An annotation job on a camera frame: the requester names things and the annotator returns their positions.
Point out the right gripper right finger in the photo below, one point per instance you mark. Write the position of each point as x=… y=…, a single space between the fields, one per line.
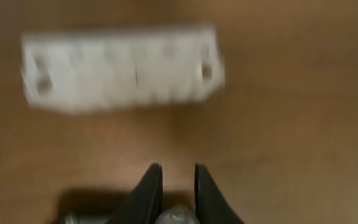
x=207 y=205

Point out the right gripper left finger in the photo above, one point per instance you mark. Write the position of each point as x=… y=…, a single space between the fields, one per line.
x=148 y=202

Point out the clear test tube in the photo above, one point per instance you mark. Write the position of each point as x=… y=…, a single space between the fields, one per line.
x=176 y=217

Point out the white test tube rack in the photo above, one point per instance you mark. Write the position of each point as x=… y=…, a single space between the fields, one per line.
x=120 y=68

